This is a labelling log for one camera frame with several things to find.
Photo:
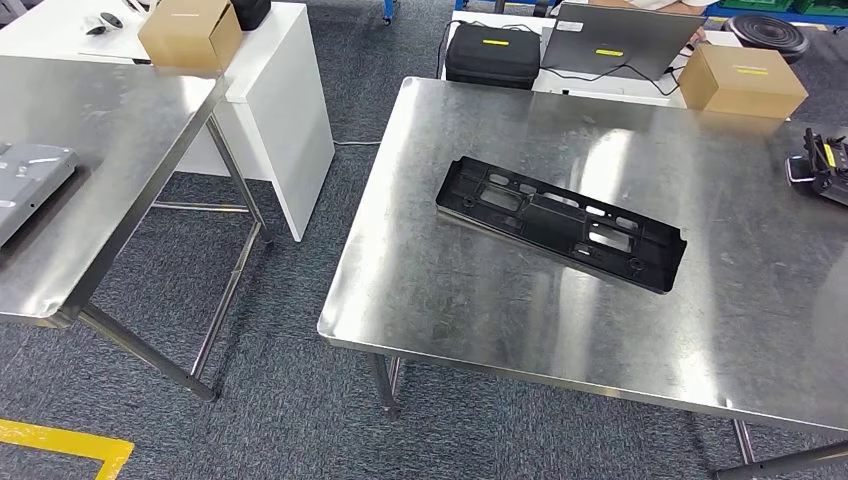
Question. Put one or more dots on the black plastic plate frame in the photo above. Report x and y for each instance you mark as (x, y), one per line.
(563, 225)

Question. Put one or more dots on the stainless steel workbench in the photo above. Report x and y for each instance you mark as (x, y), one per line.
(464, 298)

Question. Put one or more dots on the black carry case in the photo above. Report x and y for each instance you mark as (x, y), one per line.
(493, 60)

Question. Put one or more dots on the blue metal rack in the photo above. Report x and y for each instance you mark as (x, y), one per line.
(389, 10)

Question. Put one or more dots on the grey laptop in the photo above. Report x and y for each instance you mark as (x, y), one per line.
(616, 36)

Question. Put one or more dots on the brown cardboard box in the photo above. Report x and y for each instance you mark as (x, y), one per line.
(189, 36)
(742, 86)

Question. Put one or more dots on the stainless steel table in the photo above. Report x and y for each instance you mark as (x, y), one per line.
(99, 172)

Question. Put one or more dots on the black oval gadget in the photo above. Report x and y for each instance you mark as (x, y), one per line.
(111, 20)
(95, 28)

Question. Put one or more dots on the black round disc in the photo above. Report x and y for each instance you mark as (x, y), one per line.
(765, 36)

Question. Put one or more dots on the grey metal panel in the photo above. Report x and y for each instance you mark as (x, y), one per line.
(30, 182)

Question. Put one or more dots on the black device yellow label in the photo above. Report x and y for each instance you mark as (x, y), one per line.
(825, 172)

